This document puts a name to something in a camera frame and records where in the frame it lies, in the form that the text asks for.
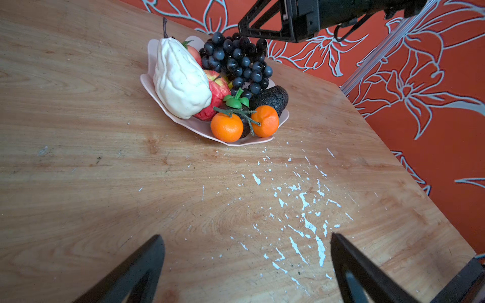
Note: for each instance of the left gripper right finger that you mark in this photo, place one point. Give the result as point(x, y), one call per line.
point(359, 279)

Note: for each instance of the red apple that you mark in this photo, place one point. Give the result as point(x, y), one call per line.
point(219, 88)

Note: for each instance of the red strawberry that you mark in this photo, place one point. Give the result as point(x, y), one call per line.
point(195, 53)

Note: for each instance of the dark purple mangosteen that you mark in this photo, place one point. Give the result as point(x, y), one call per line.
point(239, 101)

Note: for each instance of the dark grape bunch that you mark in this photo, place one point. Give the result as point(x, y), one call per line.
point(240, 60)

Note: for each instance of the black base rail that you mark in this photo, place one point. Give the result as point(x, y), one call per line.
point(463, 283)

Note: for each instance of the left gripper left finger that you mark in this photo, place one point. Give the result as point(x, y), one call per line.
point(135, 279)

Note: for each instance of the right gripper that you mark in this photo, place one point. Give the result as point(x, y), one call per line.
point(295, 21)

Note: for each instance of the beige garlic bulb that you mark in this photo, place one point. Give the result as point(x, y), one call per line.
point(180, 82)

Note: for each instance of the small orange tangerine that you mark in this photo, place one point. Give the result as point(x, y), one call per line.
point(266, 121)
point(227, 125)

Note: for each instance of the dark avocado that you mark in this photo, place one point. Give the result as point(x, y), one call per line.
point(276, 97)

